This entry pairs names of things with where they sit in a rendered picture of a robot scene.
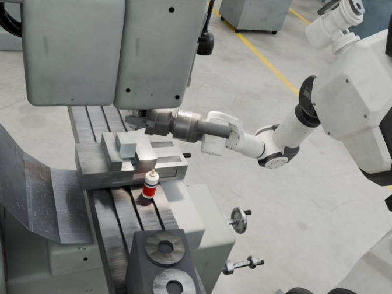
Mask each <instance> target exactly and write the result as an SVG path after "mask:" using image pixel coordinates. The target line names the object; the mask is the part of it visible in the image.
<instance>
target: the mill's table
mask: <svg viewBox="0 0 392 294"><path fill-rule="evenodd" d="M67 109H68V114H69V119H70V122H71V127H72V132H73V137H74V140H75V144H84V143H95V142H102V133H103V132H112V133H113V135H114V139H115V140H116V135H117V132H128V131H134V130H133V129H132V128H130V127H129V126H128V123H126V122H125V116H126V115H129V114H130V112H128V110H121V109H118V108H116V107H115V106H114V105H113V104H111V105H108V106H67ZM137 131H138V130H137ZM143 188H144V184H136V185H125V186H119V187H109V188H99V189H92V190H86V193H87V198H88V202H89V207H90V212H91V215H92V220H93V225H94V230H95V233H96V238H97V243H98V246H99V251H100V256H101V261H102V264H103V269H104V274H105V277H106V282H107V287H108V292H109V294H127V286H126V280H125V275H126V271H127V266H128V261H129V257H130V252H131V246H132V241H133V238H134V233H135V232H136V231H144V230H165V229H179V226H178V224H177V222H176V219H175V217H174V215H173V212H172V210H171V207H170V205H169V203H168V200H167V198H166V196H165V193H164V191H163V188H162V186H161V184H160V182H157V186H156V191H155V196H154V197H153V198H145V197H144V196H143V195H142V192H143ZM192 262H193V261H192ZM193 264H194V262H193ZM194 268H195V273H196V275H197V279H198V283H199V287H200V290H201V294H207V293H206V291H205V288H204V286H203V284H202V282H201V279H200V276H199V275H198V272H197V269H196V267H195V265H194Z"/></svg>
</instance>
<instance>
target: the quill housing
mask: <svg viewBox="0 0 392 294"><path fill-rule="evenodd" d="M207 1H208V0H125V16H124V25H123V31H122V40H121V50H120V60H119V65H118V75H117V84H116V90H115V99H114V101H113V105H114V106H115V107H116V108H118V109H121V110H142V109H176V108H178V107H179V106H180V105H181V104H182V102H183V99H184V94H185V91H186V87H187V82H188V77H189V74H190V70H191V66H192V63H193V58H194V54H195V49H196V46H197V41H198V37H199V34H200V30H201V25H202V21H203V18H204V13H205V9H206V6H207Z"/></svg>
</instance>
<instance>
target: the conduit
mask: <svg viewBox="0 0 392 294"><path fill-rule="evenodd" d="M0 26H2V27H3V29H5V30H6V31H8V32H9V33H10V34H12V35H14V36H18V37H20V38H22V28H21V22H19V21H17V20H15V19H14V18H13V17H12V16H11V15H10V14H9V13H8V12H7V11H6V8H5V3H4V2H0Z"/></svg>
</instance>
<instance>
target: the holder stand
mask: <svg viewBox="0 0 392 294"><path fill-rule="evenodd" d="M125 280H126V286H127V294H201V290H200V286H199V283H198V279H197V275H196V273H195V268H194V264H193V261H192V258H191V254H190V250H189V247H188V243H187V239H186V236H185V233H184V229H165V230H144V231H136V232H135V233H134V238H133V241H132V246H131V252H130V255H129V261H128V266H127V271H126V275H125Z"/></svg>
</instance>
